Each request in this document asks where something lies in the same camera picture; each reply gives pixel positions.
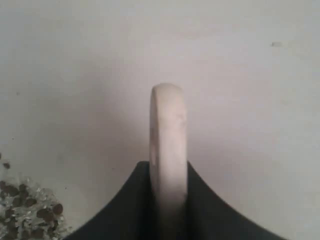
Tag white paint brush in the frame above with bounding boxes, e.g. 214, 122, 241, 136
149, 83, 188, 240

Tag scattered white rice grains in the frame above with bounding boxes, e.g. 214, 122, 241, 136
0, 159, 73, 240

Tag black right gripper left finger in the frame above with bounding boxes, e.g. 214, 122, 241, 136
65, 161, 153, 240

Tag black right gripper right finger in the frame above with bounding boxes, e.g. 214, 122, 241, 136
185, 163, 280, 240

